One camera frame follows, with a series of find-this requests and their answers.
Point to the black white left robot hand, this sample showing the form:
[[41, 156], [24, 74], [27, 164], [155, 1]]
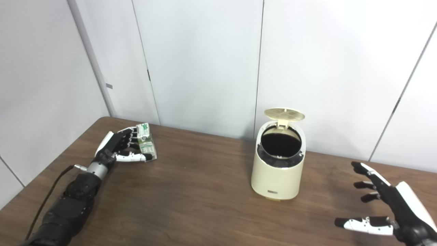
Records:
[[114, 145]]

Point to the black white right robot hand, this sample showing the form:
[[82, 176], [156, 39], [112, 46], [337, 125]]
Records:
[[409, 212]]

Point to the green white milk carton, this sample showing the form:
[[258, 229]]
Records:
[[147, 143]]

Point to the cream-colored round bin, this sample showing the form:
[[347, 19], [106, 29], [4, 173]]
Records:
[[276, 177]]

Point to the cream round bin lid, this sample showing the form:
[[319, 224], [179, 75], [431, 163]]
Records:
[[285, 114]]

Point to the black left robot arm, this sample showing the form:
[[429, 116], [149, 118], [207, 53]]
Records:
[[68, 208]]

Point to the gray wall corner trim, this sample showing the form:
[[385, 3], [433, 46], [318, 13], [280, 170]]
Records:
[[94, 61]]

